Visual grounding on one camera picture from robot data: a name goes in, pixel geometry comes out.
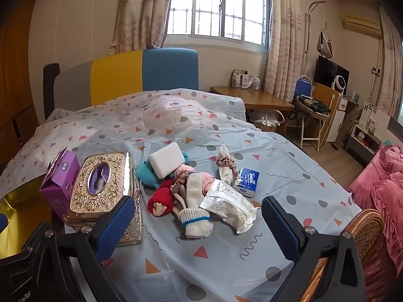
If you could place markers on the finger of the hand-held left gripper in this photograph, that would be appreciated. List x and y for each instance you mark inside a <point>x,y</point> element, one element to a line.
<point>2,223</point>

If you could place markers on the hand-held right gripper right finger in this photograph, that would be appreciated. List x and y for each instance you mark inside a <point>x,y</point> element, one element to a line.
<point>280,226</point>

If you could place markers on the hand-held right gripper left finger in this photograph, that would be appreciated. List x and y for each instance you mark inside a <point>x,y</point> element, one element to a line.
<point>116,223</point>

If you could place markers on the gold foil box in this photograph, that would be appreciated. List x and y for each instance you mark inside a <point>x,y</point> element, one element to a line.
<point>22,214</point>

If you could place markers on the red plush toy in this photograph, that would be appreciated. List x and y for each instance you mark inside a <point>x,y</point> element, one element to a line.
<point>159,199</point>

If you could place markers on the blue tissue packet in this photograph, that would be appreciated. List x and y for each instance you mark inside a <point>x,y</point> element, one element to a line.
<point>247,182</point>

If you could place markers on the blue plush toy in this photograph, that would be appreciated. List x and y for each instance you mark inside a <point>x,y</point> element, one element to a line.
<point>147,176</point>

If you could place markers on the clear plastic packet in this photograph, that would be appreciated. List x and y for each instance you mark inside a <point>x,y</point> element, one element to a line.
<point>228,204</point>

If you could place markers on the white waffle towel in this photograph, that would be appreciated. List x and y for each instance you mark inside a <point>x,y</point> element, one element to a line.
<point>226,174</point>

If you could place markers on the white sock with blue stripe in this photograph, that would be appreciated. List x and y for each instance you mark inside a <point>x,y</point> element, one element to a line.
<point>195,217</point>

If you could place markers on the brown satin scrunchie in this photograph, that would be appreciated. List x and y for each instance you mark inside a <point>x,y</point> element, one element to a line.
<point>182,178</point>
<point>223,161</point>

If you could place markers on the white sponge block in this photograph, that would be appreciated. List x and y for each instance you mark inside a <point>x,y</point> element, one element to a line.
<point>166,159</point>

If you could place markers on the pink fuzzy cloth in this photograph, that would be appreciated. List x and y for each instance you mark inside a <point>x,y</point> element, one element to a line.
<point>207,183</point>

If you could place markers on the ornate gold tissue box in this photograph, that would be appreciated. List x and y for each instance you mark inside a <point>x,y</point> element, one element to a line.
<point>107,201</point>

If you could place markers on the purple cardboard box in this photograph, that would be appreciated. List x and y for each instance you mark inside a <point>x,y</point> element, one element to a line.
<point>59,179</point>

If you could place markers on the rattan chair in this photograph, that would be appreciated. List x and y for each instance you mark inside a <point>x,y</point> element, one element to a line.
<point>368,229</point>

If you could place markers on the white tote bag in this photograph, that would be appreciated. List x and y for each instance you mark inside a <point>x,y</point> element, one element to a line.
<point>267,118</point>

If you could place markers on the low grey shelf unit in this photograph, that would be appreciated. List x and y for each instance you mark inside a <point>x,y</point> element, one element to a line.
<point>362,144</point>

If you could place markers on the white narrow cabinet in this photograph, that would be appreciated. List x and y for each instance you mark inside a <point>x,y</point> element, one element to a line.
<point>337,119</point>

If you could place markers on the wooden desk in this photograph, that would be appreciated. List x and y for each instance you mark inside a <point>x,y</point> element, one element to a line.
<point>255,97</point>

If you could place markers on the wooden board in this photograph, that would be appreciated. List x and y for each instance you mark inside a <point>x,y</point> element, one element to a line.
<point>324,96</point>

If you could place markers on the wooden wardrobe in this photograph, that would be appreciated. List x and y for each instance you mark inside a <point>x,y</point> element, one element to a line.
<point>15,85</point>

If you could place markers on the blue folding chair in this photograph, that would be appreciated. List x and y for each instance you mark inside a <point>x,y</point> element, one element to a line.
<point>303,86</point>

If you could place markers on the grey yellow blue headboard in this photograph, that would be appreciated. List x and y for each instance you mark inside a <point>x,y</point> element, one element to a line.
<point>126,75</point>

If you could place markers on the small boxes on desk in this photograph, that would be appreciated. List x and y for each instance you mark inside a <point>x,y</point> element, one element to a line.
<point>244,80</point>

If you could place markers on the white round fan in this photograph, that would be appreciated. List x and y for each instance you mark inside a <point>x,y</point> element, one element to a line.
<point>340,81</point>

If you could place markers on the black television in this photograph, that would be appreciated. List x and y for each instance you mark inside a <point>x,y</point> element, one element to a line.
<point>329,70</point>

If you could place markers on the beige hanging bag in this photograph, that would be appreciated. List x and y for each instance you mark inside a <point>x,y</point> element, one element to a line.
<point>326,47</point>

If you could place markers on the beige patterned curtain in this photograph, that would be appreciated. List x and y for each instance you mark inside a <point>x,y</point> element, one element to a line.
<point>138,12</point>
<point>283,37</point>
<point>390,69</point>

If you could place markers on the metal floor stand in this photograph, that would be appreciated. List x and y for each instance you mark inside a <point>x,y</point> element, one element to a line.
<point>310,15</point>

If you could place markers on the barred window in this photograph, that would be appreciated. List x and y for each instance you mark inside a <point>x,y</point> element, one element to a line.
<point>207,6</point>

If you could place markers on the wall air conditioner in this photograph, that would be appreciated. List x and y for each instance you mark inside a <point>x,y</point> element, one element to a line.
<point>362,23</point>

